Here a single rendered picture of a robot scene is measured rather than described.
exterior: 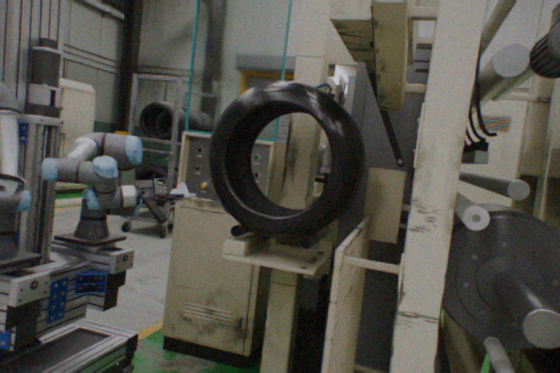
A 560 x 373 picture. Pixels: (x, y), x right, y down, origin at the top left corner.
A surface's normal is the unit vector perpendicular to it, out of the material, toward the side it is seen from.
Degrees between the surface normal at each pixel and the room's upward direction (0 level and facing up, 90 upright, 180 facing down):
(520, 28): 90
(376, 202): 90
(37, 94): 90
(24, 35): 90
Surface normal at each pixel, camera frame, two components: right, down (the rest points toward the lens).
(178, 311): -0.28, 0.03
